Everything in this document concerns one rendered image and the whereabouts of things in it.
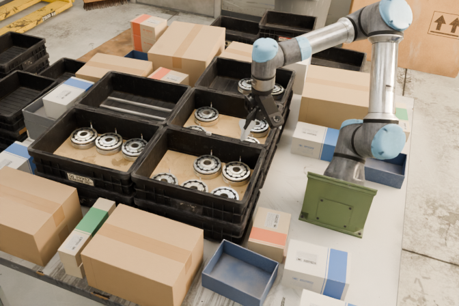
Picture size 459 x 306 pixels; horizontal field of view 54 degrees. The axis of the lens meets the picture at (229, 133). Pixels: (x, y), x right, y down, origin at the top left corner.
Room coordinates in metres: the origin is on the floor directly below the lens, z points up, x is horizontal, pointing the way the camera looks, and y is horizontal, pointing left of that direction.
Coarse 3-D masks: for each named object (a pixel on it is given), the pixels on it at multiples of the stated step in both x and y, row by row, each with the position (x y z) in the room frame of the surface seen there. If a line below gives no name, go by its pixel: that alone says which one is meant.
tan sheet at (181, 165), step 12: (168, 156) 1.32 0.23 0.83; (180, 156) 1.32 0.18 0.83; (192, 156) 1.33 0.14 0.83; (156, 168) 1.25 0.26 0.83; (168, 168) 1.25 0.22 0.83; (180, 168) 1.26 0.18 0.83; (192, 168) 1.26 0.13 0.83; (180, 180) 1.19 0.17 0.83; (204, 180) 1.20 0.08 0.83; (216, 180) 1.20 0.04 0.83; (240, 192) 1.15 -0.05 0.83
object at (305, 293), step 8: (304, 296) 0.77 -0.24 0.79; (312, 296) 0.77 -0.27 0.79; (320, 296) 0.77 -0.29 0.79; (328, 296) 0.77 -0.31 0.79; (304, 304) 0.74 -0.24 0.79; (312, 304) 0.75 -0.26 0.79; (320, 304) 0.75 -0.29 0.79; (328, 304) 0.75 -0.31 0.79; (336, 304) 0.75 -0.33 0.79; (344, 304) 0.75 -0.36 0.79
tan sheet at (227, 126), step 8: (192, 120) 1.56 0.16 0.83; (224, 120) 1.57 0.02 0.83; (232, 120) 1.58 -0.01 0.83; (208, 128) 1.51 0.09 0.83; (216, 128) 1.51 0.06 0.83; (224, 128) 1.51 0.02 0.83; (232, 128) 1.52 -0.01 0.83; (232, 136) 1.47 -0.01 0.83; (248, 136) 1.47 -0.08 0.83; (264, 136) 1.48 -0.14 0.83
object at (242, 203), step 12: (180, 132) 1.35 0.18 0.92; (192, 132) 1.35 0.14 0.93; (240, 144) 1.29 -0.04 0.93; (144, 156) 1.20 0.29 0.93; (264, 156) 1.25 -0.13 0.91; (132, 180) 1.10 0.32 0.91; (144, 180) 1.08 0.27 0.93; (156, 180) 1.08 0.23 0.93; (252, 180) 1.10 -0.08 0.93; (180, 192) 1.05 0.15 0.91; (192, 192) 1.04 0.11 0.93; (204, 192) 1.04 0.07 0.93; (228, 204) 1.01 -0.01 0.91; (240, 204) 1.00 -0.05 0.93
